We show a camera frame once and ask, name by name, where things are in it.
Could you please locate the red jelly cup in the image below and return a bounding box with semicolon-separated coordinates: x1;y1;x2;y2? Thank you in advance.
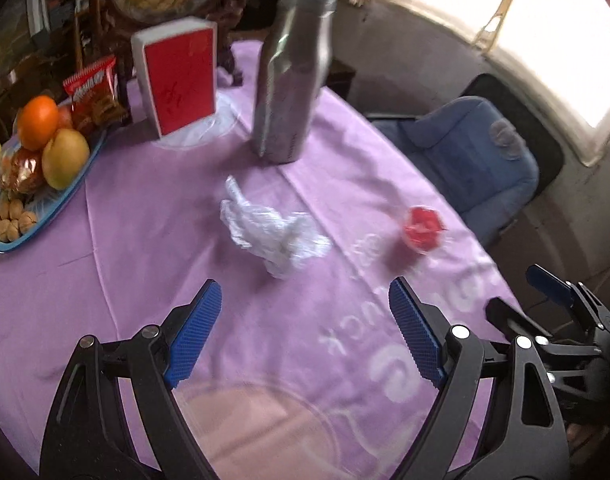
402;205;448;252

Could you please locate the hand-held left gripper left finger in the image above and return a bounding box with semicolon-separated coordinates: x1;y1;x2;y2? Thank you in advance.
39;279;223;480

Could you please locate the window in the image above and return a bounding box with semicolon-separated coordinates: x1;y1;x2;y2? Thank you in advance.
380;0;610;166

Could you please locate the blue oval plate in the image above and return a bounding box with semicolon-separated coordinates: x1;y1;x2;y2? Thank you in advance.
0;125;108;253

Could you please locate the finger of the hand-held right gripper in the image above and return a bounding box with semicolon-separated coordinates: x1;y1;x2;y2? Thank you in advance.
526;264;610;332
485;297;594;357

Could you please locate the stainless steel bottle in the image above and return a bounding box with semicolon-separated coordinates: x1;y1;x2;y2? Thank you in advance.
250;0;343;165

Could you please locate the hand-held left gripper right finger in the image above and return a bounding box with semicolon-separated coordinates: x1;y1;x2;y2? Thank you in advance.
389;276;570;480

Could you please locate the blue chair cushion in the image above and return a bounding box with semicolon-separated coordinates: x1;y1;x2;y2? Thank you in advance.
372;96;540;248

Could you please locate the blue cushioned chair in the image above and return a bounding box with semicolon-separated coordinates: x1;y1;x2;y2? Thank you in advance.
365;74;566;251

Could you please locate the red biscuit packet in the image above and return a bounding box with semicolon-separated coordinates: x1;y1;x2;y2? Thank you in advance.
62;56;126;133

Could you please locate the orange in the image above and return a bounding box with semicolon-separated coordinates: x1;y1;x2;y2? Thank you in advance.
16;95;61;152

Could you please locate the red and white box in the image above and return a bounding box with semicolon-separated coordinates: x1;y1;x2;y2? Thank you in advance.
131;16;220;138

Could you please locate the pile of walnuts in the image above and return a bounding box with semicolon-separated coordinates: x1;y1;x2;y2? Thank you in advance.
0;197;38;243

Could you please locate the white plastic bag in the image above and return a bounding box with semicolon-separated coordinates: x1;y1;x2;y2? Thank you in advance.
220;175;333;281

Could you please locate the amber wrapped pastry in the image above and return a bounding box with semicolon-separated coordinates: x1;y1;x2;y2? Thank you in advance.
0;147;46;193

